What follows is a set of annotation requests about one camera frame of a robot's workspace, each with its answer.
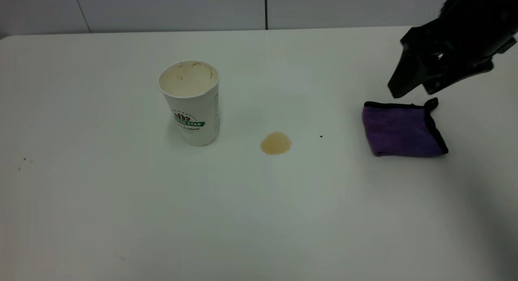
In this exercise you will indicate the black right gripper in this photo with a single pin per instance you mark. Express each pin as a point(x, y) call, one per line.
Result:
point(469, 26)

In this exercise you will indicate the purple cloth with black edging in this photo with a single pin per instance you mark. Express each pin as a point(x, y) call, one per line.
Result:
point(398, 131)

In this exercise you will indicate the white paper cup green print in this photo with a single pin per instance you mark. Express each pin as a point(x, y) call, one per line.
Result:
point(192, 107)

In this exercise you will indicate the brown coffee spill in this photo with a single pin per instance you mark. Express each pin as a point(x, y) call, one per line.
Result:
point(276, 143)

